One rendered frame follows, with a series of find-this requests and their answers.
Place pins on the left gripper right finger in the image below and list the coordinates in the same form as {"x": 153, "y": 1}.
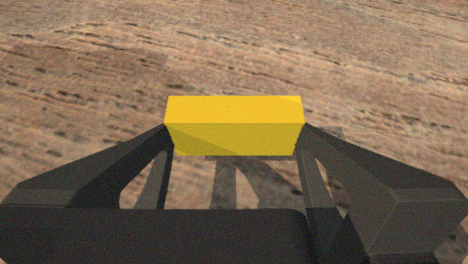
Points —
{"x": 394, "y": 208}

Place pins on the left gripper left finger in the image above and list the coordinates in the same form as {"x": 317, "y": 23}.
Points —
{"x": 96, "y": 181}

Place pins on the yellow block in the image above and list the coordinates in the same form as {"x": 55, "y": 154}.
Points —
{"x": 234, "y": 125}

